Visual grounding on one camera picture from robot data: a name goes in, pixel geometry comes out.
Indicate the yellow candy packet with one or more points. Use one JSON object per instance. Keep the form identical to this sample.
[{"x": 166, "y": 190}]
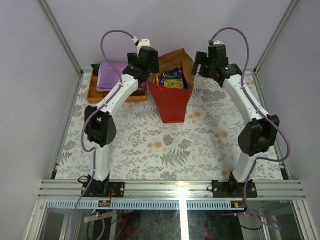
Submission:
[{"x": 171, "y": 83}]

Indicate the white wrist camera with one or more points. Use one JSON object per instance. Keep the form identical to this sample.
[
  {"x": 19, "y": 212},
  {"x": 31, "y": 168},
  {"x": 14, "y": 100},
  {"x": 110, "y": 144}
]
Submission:
[
  {"x": 142, "y": 43},
  {"x": 215, "y": 43}
]

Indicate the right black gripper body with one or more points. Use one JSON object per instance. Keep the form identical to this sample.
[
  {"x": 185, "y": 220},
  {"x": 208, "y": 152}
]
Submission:
[{"x": 207, "y": 67}]

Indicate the red paper bag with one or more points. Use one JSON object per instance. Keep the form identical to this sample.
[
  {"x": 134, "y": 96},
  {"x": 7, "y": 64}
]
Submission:
[{"x": 172, "y": 103}]

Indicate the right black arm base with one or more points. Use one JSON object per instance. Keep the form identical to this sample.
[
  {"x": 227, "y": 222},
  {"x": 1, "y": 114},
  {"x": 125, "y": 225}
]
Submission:
[{"x": 233, "y": 189}]

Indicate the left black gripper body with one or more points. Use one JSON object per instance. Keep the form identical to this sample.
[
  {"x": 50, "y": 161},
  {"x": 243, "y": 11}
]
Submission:
[{"x": 152, "y": 60}]

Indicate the purple folded cloth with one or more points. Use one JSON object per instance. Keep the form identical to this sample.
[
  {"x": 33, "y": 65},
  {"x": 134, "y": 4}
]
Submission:
[{"x": 107, "y": 77}]

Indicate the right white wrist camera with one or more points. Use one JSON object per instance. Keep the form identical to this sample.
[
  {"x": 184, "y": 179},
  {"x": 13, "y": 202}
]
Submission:
[{"x": 215, "y": 43}]

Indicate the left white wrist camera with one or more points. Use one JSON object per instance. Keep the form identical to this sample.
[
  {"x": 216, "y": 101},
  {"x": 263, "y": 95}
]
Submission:
[{"x": 142, "y": 43}]

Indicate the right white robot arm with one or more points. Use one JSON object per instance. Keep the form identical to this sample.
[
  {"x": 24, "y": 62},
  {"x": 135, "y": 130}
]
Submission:
[{"x": 260, "y": 128}]

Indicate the purple candy packet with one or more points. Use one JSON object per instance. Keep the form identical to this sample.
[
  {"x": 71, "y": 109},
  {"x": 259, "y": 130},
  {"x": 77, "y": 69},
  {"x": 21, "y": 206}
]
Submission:
[{"x": 176, "y": 73}]

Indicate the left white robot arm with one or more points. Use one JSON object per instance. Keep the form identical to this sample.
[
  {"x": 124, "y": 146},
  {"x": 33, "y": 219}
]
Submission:
[{"x": 99, "y": 129}]

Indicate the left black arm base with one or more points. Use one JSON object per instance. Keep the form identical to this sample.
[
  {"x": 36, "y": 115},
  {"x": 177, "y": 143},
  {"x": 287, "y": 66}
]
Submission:
[{"x": 105, "y": 188}]

